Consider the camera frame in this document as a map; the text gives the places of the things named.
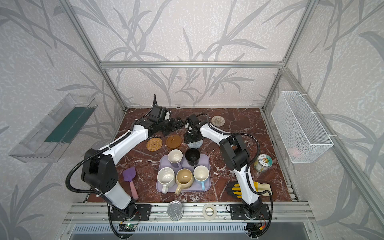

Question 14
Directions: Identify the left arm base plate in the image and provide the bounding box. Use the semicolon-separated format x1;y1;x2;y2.
111;204;152;221

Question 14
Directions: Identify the pink object in basket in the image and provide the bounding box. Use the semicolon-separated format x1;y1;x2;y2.
289;147;303;159

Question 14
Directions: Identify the lavender plastic tray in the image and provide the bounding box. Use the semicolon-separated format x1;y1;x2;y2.
156;155;211;193

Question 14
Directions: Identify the brown wooden coaster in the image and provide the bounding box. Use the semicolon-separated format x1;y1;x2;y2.
166;135;183;150

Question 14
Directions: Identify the white tape roll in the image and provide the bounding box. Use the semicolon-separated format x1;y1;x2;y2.
203;204;217;221

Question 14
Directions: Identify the green labelled tin can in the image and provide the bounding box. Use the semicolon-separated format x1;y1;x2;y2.
254;154;273;173

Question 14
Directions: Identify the purple pink spatula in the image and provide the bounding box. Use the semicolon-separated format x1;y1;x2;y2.
123;167;139;201

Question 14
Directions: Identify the white wire basket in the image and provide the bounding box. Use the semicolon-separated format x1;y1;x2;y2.
271;91;334;164

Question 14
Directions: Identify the large white mug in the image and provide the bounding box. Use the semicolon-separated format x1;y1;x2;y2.
157;167;176;194

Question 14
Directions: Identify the white mug blue handle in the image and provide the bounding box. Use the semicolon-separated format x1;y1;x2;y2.
194;166;210;191

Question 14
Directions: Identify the yellow black work glove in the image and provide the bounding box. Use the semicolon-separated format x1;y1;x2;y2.
226;182;273;199

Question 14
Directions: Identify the clear glass jar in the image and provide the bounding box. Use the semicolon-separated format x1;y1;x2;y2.
167;201;184;221

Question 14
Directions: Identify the black mug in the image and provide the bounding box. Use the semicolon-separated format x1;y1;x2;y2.
185;148;201;168

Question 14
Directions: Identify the light blue woven coaster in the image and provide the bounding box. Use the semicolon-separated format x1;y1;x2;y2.
187;140;203;149

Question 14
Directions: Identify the beige mug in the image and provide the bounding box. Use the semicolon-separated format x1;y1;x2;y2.
175;169;195;195

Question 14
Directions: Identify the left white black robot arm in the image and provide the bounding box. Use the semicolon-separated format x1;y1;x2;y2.
66;106;185;211

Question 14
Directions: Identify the white mug lavender handle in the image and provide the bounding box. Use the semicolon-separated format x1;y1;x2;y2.
168;149;183;169

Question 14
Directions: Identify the clear wall shelf green mat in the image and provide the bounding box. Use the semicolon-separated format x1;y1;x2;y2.
10;94;98;163

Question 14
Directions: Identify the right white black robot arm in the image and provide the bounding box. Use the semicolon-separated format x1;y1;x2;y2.
184;115;273;219

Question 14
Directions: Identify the green lit circuit board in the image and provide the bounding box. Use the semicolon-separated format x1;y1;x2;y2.
119;222;139;232

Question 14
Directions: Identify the white patterned round coaster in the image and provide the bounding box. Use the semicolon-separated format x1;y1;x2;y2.
211;116;225;127

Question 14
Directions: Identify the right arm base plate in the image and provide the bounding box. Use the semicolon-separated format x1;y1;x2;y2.
229;204;271;221

